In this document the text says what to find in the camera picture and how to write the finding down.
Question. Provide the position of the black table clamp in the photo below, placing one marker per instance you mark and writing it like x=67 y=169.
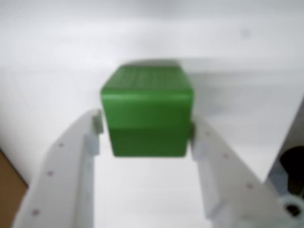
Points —
x=293 y=161

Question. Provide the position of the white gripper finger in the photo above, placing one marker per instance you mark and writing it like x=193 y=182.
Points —
x=228 y=190
x=64 y=180

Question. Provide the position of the brown cardboard box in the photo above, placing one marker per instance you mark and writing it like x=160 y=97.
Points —
x=9 y=175

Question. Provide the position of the green cube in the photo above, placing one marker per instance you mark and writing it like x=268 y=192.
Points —
x=147 y=114

